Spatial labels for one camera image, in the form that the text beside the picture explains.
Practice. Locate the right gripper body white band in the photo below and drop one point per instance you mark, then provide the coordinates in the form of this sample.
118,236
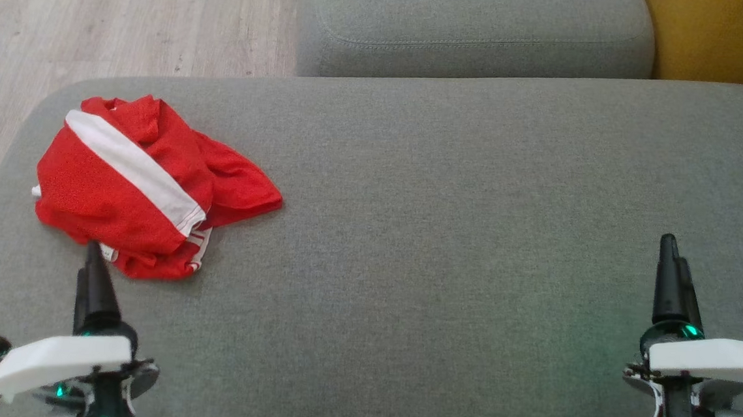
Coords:
707,359

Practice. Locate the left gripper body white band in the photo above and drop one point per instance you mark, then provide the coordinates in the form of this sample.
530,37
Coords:
53,359

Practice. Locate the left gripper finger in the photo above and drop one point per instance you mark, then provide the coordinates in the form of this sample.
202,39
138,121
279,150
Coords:
102,301
80,299

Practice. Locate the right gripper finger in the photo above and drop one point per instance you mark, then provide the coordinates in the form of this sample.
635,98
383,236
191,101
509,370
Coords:
690,303
668,288

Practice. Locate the red shorts with white stripe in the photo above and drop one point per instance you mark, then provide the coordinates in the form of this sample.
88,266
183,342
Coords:
98,196

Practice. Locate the large grey sofa seat cushion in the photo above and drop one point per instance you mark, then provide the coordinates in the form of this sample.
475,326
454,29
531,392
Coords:
441,239

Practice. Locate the wide yellow sofa backrest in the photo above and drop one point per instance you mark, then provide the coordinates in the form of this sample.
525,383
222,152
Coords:
730,37

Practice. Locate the long grey sofa seat cushion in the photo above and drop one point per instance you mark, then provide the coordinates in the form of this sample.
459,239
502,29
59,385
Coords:
476,26

